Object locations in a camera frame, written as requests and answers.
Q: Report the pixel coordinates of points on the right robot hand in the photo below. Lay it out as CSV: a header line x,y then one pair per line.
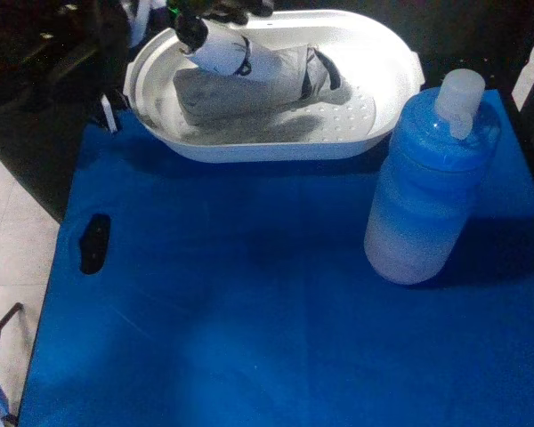
x,y
222,10

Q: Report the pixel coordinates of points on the grey umbrella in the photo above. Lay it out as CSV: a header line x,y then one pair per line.
x,y
276,62

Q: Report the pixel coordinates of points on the white oval perforated basin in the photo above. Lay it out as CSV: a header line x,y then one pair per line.
x,y
338,129

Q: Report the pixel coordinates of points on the blue bottle with translucent cap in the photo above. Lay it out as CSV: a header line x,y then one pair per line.
x,y
420,191

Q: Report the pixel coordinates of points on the blue table cover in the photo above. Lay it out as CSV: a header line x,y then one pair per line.
x,y
271,338

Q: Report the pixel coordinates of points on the black metal frame stand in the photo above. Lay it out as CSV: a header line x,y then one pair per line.
x,y
2,324

